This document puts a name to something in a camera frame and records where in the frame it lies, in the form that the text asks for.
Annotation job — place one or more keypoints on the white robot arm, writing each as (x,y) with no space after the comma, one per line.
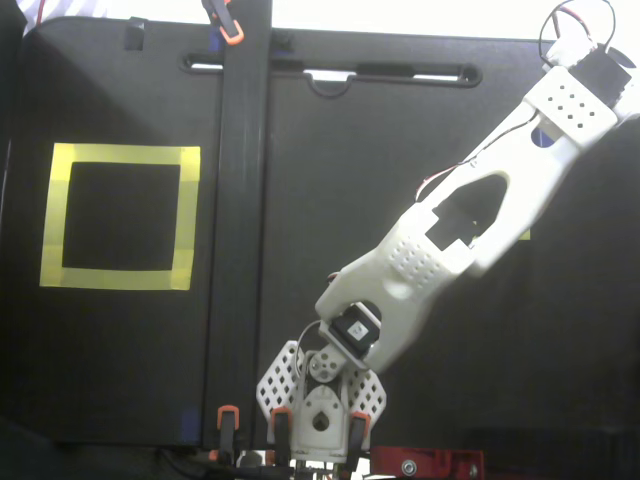
(525,165)

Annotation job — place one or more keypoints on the orange and black spring clamp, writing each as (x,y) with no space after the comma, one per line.
(231,30)

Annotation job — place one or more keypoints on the black flat strip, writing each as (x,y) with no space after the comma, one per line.
(240,200)

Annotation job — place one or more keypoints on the black tape piece on table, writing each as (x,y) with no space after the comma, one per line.
(134,35)

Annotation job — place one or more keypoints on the orange and black base clamp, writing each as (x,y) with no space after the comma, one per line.
(281,430)
(227,430)
(357,435)

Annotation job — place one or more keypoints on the yellow tape square outline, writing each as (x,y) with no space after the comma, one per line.
(120,152)

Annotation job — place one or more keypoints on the white striped cloth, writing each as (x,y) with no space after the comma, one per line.
(65,7)

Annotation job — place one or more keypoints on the red angle bracket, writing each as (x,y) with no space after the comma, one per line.
(430,460)

